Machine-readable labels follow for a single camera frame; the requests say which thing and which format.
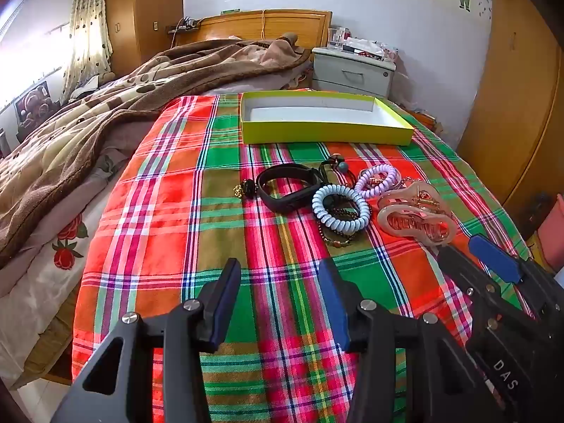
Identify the white floral duvet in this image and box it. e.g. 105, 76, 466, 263
0, 180, 128, 388

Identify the power strip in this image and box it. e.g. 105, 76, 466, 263
166, 18, 201, 33

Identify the yellow-green cardboard box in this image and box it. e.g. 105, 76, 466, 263
240, 90, 416, 147

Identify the black hair tie with bead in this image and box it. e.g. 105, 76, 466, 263
318, 155, 353, 186

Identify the translucent pink hair claw clip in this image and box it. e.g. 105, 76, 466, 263
376, 178, 454, 247

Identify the pink plastic item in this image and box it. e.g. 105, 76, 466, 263
538, 196, 564, 274

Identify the light blue spiral hair tie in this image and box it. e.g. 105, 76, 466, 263
311, 184, 372, 236

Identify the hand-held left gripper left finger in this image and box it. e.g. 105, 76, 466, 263
50, 258, 242, 423

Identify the brown bead bracelet gold charm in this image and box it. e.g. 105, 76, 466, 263
233, 180, 368, 248

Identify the large wooden wardrobe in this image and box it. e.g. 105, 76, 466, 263
456, 0, 564, 225

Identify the teddy bear picture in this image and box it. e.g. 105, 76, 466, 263
13, 80, 56, 130

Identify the red green plaid cloth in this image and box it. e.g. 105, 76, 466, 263
70, 92, 536, 423

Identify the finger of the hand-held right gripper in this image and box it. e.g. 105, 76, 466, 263
468, 233, 557, 313
436, 244, 521, 322

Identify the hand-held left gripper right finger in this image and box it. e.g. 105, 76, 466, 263
318, 258, 503, 423

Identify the wooden bed headboard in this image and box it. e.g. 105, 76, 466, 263
170, 9, 333, 51

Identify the purple spiral hair tie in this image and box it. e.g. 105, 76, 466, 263
354, 164, 403, 199

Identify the dotted curtain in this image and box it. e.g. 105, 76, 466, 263
62, 0, 115, 102

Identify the clear glass cup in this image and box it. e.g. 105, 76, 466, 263
327, 26, 351, 49

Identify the wooden wardrobe beside curtain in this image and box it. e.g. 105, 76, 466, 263
106, 0, 185, 67

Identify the grey nightstand with drawers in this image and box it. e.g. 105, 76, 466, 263
311, 46, 397, 100

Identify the brown patterned blanket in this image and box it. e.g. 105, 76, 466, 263
0, 31, 313, 269

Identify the black wristband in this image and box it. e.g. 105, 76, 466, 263
256, 164, 323, 213

